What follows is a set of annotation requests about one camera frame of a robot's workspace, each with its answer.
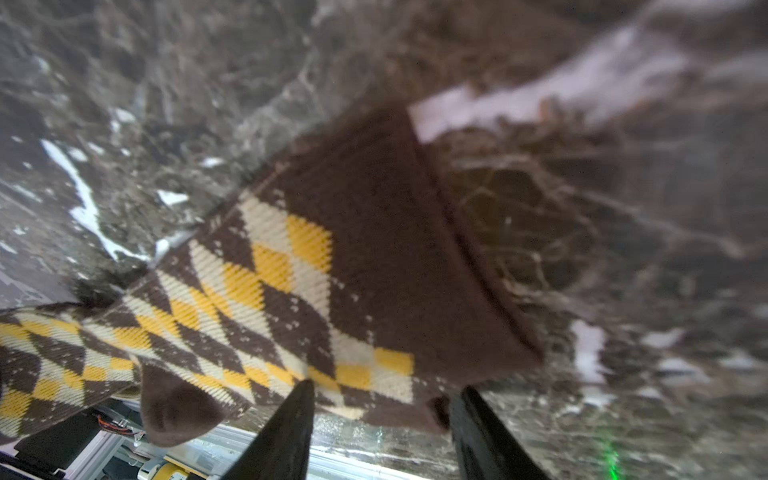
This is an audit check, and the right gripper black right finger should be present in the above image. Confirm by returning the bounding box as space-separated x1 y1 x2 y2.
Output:
449 386 550 480

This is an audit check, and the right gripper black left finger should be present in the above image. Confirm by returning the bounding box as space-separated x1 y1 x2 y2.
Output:
223 380 315 480

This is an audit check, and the light brown argyle sock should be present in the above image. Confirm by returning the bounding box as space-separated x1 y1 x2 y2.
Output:
85 105 545 445

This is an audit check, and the dark brown argyle sock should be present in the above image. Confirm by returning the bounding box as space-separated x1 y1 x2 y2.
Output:
1 304 139 445

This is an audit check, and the aluminium mounting rail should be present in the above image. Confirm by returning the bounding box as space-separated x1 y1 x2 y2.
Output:
0 401 433 480

